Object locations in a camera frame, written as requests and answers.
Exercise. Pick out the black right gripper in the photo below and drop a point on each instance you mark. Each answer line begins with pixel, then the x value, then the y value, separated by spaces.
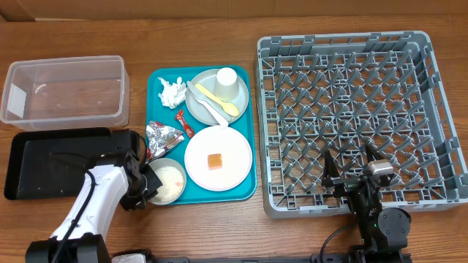
pixel 351 184

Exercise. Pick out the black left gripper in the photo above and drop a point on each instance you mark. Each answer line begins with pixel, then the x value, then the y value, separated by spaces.
pixel 129 201

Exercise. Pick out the grey bowl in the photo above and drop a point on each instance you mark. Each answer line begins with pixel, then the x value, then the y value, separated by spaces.
pixel 173 178

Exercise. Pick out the white large plate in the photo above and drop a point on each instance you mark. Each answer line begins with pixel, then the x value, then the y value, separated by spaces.
pixel 237 158

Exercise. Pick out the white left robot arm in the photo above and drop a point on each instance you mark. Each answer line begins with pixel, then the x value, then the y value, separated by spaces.
pixel 120 177

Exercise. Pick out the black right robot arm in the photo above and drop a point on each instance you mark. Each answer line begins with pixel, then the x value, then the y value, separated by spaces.
pixel 383 230

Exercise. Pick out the grey dishwasher rack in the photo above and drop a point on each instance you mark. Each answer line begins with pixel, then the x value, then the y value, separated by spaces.
pixel 338 93

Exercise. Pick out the silver foil wrapper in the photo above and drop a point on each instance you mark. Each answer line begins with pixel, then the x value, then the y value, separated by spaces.
pixel 162 138

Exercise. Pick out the red sauce packet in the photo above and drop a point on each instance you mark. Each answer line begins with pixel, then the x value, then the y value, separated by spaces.
pixel 186 127

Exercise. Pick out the orange food cube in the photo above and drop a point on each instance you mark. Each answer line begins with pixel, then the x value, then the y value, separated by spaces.
pixel 214 161

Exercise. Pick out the crumpled white napkin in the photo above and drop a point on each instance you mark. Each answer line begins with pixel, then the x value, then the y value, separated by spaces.
pixel 173 94

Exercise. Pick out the black plastic tray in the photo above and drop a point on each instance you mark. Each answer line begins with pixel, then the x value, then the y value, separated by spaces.
pixel 50 164

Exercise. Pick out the teal serving tray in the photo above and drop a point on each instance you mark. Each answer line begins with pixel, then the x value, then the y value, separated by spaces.
pixel 155 111

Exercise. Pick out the white plastic knife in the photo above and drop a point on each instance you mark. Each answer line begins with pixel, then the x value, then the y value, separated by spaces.
pixel 217 116

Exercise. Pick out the grey small plate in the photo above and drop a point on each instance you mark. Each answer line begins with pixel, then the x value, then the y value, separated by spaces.
pixel 207 79

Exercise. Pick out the yellow plastic spoon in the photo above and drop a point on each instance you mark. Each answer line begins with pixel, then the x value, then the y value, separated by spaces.
pixel 228 107

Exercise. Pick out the clear plastic bin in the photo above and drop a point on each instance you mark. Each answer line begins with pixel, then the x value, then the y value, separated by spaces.
pixel 66 93

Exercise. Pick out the white plastic cup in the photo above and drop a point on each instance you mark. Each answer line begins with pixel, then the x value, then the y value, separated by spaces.
pixel 226 84

